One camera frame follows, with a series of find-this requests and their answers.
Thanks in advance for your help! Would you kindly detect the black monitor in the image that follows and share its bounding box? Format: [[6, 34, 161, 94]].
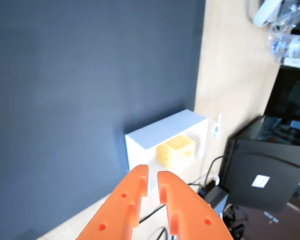
[[264, 64, 300, 119]]

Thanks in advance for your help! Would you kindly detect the black cable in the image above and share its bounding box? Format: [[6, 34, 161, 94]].
[[138, 206, 166, 226], [144, 225, 171, 240], [199, 155, 231, 191]]

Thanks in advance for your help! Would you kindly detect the yellow block with round stud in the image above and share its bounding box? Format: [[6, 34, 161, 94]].
[[156, 134, 197, 168]]

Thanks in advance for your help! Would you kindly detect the dark grey work mat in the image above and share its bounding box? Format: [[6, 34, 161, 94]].
[[0, 0, 207, 240]]

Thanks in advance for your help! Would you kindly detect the black computer case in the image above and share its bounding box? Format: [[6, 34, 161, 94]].
[[220, 114, 300, 214]]

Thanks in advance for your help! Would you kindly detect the white open cardboard box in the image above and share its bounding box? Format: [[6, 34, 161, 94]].
[[124, 108, 210, 199]]

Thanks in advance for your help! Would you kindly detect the grey power adapter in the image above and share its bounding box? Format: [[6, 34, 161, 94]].
[[204, 184, 229, 214]]

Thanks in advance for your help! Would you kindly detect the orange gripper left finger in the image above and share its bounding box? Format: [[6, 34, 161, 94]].
[[75, 164, 150, 240]]

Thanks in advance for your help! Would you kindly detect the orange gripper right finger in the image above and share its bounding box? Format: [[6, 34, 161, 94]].
[[157, 170, 235, 240]]

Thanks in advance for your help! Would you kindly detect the white label sticker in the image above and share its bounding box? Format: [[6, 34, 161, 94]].
[[251, 174, 271, 189]]

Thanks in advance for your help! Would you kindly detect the clear plastic bag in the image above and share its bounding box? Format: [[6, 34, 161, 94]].
[[268, 0, 300, 65]]

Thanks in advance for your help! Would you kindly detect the white plastic device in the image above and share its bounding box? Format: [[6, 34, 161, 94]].
[[251, 0, 284, 27]]

